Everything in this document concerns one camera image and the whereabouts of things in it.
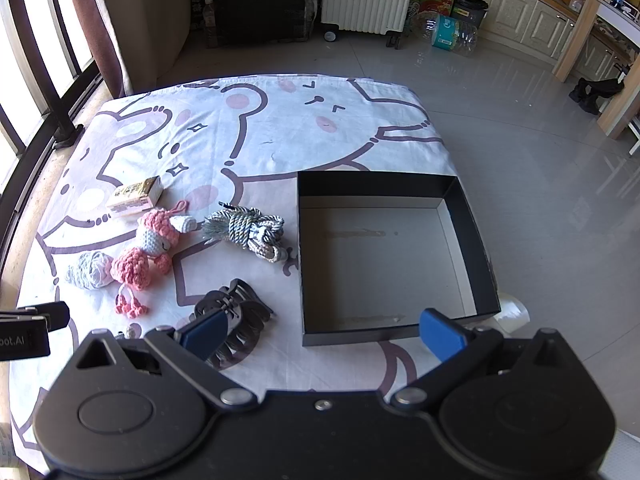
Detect beige curtain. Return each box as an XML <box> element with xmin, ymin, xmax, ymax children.
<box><xmin>95</xmin><ymin>0</ymin><xmax>192</xmax><ymax>97</ymax></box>

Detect black low cabinet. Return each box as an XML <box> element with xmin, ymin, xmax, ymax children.
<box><xmin>207</xmin><ymin>0</ymin><xmax>321</xmax><ymax>46</ymax></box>

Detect white lace roll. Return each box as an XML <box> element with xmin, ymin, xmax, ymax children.
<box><xmin>65</xmin><ymin>251</ymin><xmax>112</xmax><ymax>291</ymax></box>

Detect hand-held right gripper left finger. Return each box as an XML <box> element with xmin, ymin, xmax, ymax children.
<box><xmin>75</xmin><ymin>307</ymin><xmax>256</xmax><ymax>408</ymax></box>

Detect brown curtain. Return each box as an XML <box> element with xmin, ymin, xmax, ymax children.
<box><xmin>82</xmin><ymin>0</ymin><xmax>133</xmax><ymax>98</ymax></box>

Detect black hair claw clip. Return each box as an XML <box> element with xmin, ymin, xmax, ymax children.
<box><xmin>187</xmin><ymin>278</ymin><xmax>276</xmax><ymax>371</ymax></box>

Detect light wooden table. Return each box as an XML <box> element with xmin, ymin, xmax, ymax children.
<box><xmin>552</xmin><ymin>0</ymin><xmax>640</xmax><ymax>141</ymax></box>

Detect cream kitchen cabinets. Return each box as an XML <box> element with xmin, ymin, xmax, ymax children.
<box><xmin>445</xmin><ymin>0</ymin><xmax>621</xmax><ymax>86</ymax></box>

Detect large bottle with teal label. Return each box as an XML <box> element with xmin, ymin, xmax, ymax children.
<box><xmin>410</xmin><ymin>10</ymin><xmax>480</xmax><ymax>55</ymax></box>

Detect white metal rack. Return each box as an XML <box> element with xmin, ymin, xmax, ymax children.
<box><xmin>625</xmin><ymin>110</ymin><xmax>640</xmax><ymax>156</ymax></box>

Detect printed cartoon blanket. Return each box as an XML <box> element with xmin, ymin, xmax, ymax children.
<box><xmin>7</xmin><ymin>75</ymin><xmax>530</xmax><ymax>471</ymax></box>

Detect black window railing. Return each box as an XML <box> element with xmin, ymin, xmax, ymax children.
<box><xmin>0</xmin><ymin>0</ymin><xmax>103</xmax><ymax>221</ymax></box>

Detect black cardboard box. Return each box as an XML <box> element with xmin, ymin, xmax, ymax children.
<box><xmin>296</xmin><ymin>171</ymin><xmax>502</xmax><ymax>347</ymax></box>

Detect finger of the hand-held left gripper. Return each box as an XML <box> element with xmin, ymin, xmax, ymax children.
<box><xmin>0</xmin><ymin>301</ymin><xmax>71</xmax><ymax>333</ymax></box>

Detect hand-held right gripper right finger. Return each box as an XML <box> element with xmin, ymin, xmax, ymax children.
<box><xmin>390</xmin><ymin>308</ymin><xmax>588</xmax><ymax>408</ymax></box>

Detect grey white rope bundle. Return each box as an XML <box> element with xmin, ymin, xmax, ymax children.
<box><xmin>201</xmin><ymin>201</ymin><xmax>293</xmax><ymax>264</ymax></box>

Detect black trash bin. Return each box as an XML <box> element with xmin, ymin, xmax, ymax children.
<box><xmin>450</xmin><ymin>0</ymin><xmax>490</xmax><ymax>28</ymax></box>

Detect pink crochet doll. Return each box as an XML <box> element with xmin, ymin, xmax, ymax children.
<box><xmin>110</xmin><ymin>201</ymin><xmax>201</xmax><ymax>318</ymax></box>

